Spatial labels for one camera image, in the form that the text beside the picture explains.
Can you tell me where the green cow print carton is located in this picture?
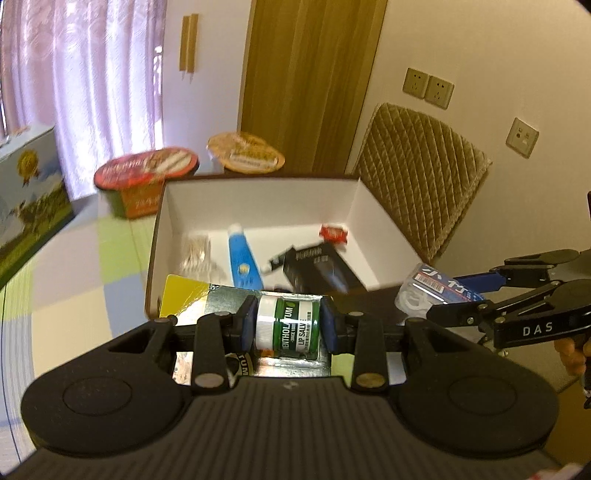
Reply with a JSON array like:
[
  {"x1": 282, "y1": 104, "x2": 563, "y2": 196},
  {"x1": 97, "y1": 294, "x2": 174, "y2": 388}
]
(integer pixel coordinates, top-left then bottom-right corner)
[{"x1": 0, "y1": 124, "x2": 76, "y2": 288}]

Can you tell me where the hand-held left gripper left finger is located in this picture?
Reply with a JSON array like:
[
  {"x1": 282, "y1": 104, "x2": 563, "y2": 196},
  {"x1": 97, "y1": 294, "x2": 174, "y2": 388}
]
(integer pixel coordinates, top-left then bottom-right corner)
[{"x1": 108, "y1": 295, "x2": 259, "y2": 395}]

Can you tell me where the yellow green card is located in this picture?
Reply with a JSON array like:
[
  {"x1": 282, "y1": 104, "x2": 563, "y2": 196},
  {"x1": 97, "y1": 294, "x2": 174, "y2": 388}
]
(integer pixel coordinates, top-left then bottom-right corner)
[{"x1": 159, "y1": 274, "x2": 334, "y2": 389}]

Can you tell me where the red lid noodle bowl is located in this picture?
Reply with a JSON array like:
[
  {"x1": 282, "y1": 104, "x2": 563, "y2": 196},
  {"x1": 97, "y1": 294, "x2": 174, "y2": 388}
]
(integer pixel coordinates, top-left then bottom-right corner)
[{"x1": 93, "y1": 146, "x2": 201, "y2": 220}]

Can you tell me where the beige double wall socket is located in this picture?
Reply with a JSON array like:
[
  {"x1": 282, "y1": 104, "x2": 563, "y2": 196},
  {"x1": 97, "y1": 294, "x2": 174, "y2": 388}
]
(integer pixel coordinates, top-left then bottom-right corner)
[
  {"x1": 402, "y1": 67, "x2": 431, "y2": 99},
  {"x1": 423, "y1": 76, "x2": 456, "y2": 110}
]

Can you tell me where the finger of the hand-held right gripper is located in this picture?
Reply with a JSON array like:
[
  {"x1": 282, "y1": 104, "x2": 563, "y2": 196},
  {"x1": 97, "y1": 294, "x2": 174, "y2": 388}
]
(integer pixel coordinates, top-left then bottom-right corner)
[
  {"x1": 462, "y1": 248, "x2": 584, "y2": 293},
  {"x1": 427, "y1": 281, "x2": 571, "y2": 330}
]

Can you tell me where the cotton swab bag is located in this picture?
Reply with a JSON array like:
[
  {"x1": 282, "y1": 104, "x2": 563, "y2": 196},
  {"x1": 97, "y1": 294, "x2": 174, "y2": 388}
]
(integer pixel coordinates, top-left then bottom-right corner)
[{"x1": 177, "y1": 234, "x2": 218, "y2": 278}]

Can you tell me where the wooden wall strip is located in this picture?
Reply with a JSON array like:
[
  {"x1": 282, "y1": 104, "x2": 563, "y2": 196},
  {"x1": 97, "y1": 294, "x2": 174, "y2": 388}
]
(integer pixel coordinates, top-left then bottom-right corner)
[{"x1": 178, "y1": 13, "x2": 199, "y2": 85}]

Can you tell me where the orange lid noodle bowl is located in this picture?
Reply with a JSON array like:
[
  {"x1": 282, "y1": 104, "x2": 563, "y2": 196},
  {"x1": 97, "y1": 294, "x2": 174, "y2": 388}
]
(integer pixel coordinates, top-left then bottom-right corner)
[{"x1": 206, "y1": 131, "x2": 286, "y2": 175}]

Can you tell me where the blue white tube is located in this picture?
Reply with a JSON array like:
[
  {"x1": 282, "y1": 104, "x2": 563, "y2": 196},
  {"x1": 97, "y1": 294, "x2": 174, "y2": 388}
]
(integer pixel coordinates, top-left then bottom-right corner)
[{"x1": 227, "y1": 224, "x2": 265, "y2": 291}]

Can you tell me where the brown cardboard box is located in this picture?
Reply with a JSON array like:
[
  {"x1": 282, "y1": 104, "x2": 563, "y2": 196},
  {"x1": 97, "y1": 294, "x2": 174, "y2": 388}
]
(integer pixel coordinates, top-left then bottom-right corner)
[{"x1": 144, "y1": 174, "x2": 428, "y2": 325}]

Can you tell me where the small green white jar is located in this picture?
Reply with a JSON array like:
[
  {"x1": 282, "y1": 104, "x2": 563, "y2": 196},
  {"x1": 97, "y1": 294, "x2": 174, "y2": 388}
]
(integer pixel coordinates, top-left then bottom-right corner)
[{"x1": 255, "y1": 295, "x2": 322, "y2": 361}]

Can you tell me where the quilted tan chair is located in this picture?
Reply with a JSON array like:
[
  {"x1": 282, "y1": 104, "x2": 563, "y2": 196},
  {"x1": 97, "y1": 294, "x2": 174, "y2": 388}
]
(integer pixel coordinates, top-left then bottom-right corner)
[{"x1": 353, "y1": 102, "x2": 493, "y2": 265}]

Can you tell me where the blue tissue packet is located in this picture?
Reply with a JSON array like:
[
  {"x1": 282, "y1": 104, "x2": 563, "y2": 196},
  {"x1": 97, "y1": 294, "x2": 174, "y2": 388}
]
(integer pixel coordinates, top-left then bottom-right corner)
[{"x1": 394, "y1": 263, "x2": 493, "y2": 320}]

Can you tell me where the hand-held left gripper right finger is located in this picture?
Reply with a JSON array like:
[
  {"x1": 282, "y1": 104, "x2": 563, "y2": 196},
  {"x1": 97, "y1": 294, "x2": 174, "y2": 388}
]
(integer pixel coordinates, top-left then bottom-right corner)
[{"x1": 318, "y1": 298, "x2": 486, "y2": 393}]

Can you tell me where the sheer pink curtain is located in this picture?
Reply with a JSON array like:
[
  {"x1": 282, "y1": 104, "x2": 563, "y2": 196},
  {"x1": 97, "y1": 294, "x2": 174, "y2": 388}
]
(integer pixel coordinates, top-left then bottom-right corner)
[{"x1": 0, "y1": 0, "x2": 168, "y2": 200}]

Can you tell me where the wooden door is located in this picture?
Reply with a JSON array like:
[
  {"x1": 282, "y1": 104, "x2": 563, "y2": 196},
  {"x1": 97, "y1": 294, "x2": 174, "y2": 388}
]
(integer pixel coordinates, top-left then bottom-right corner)
[{"x1": 237, "y1": 0, "x2": 389, "y2": 177}]

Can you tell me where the desktop with checked tablecloth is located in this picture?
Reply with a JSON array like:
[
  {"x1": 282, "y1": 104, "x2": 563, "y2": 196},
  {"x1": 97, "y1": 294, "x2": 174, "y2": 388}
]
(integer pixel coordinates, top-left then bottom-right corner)
[{"x1": 0, "y1": 173, "x2": 163, "y2": 468}]

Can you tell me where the red candy packet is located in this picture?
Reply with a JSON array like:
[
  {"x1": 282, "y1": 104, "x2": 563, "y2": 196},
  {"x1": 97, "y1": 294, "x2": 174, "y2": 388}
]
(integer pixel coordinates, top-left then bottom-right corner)
[{"x1": 320, "y1": 223, "x2": 350, "y2": 246}]

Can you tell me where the black product box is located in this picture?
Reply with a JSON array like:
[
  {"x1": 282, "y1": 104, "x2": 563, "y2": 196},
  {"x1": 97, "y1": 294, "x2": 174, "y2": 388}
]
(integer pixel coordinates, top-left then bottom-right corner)
[{"x1": 267, "y1": 242, "x2": 369, "y2": 297}]

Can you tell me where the person's right hand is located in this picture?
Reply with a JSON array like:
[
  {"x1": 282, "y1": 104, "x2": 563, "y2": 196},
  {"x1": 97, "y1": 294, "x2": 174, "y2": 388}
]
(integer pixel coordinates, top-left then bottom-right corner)
[{"x1": 555, "y1": 338, "x2": 591, "y2": 380}]

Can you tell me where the beige single wall plate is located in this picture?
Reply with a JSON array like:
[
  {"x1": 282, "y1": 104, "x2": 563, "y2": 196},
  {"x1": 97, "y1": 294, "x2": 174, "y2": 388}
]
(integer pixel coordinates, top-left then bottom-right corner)
[{"x1": 505, "y1": 117, "x2": 540, "y2": 160}]

